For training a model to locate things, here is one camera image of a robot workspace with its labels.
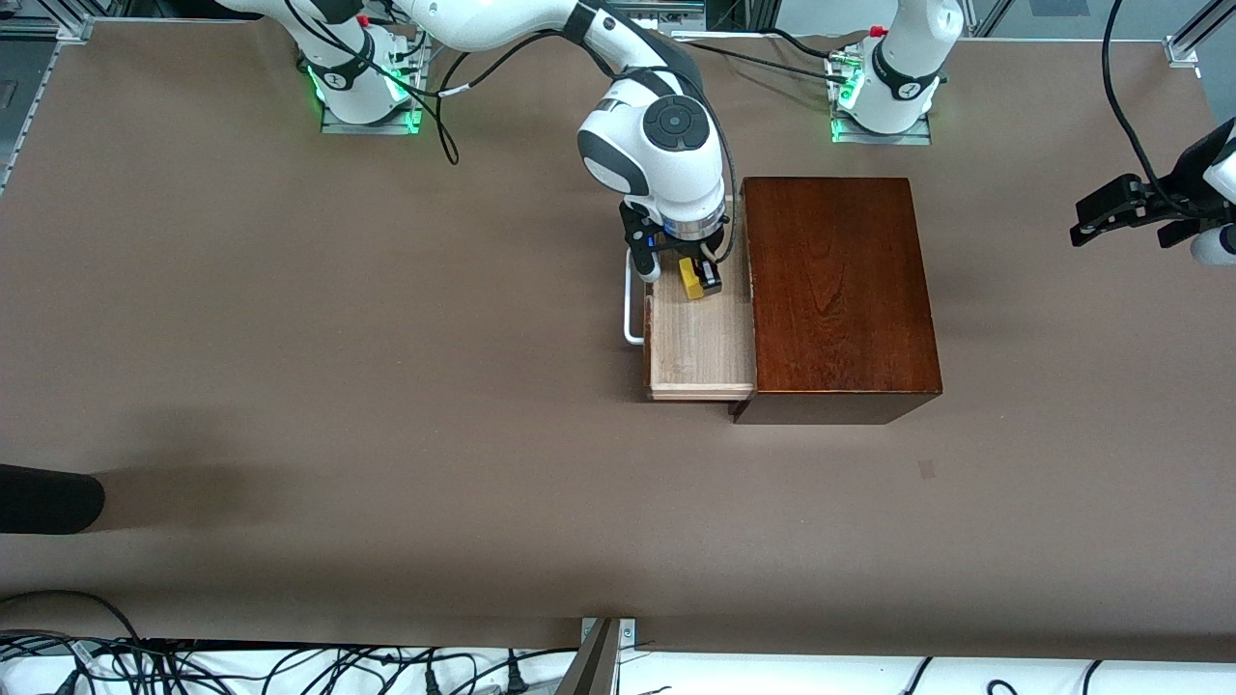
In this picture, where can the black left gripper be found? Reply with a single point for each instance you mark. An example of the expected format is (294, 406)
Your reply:
(1177, 191)

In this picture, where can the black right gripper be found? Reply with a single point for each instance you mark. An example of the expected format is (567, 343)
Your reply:
(697, 255)

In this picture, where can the yellow cube block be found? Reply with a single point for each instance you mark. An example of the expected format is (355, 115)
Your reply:
(690, 280)

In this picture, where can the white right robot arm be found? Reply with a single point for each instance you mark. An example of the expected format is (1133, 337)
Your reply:
(676, 164)

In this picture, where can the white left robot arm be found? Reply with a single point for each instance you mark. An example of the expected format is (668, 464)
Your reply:
(903, 92)

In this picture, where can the dark brown wooden cabinet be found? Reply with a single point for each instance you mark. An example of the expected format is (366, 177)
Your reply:
(840, 290)

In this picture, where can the aluminium corner profile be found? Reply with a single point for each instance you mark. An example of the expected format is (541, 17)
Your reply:
(1183, 50)

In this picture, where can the gray socket strip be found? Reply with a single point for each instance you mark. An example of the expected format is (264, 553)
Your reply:
(690, 10)

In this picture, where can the gray aluminium profile bar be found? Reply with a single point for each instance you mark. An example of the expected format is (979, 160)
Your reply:
(589, 666)

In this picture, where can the black cylinder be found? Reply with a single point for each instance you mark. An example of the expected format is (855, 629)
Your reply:
(48, 499)

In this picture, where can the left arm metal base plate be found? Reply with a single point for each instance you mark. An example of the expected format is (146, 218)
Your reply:
(917, 138)

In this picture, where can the silver corner bracket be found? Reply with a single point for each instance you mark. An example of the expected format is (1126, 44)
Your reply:
(626, 632)

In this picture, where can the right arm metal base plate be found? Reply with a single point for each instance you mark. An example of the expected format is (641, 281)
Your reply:
(338, 128)

